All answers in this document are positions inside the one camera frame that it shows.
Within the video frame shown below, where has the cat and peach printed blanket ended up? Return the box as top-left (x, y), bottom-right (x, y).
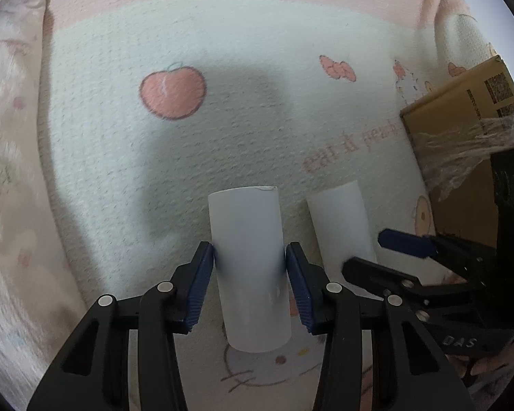
top-left (0, 0), bottom-right (514, 411)

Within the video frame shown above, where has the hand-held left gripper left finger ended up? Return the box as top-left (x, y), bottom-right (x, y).
top-left (26, 241), bottom-right (216, 411)

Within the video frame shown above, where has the brown cardboard box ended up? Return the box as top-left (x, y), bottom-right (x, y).
top-left (400, 55), bottom-right (514, 250)

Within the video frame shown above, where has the person's right hand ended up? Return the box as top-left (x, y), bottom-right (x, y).
top-left (448, 339), bottom-right (514, 400)

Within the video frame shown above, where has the pink floral pillow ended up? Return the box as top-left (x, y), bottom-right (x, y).
top-left (0, 0), bottom-right (90, 399)

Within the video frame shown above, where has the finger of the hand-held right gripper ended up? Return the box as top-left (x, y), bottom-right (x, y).
top-left (342, 257), bottom-right (476, 315)
top-left (378, 228), bottom-right (498, 285)

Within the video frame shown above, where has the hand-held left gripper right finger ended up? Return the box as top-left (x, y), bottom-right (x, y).
top-left (285, 242), bottom-right (476, 411)

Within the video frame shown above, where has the white paper tube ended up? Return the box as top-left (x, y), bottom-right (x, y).
top-left (306, 180), bottom-right (378, 275)
top-left (208, 185), bottom-right (293, 353)

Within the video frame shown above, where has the clear plastic wrap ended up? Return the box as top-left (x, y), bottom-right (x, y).
top-left (415, 111), bottom-right (514, 201)

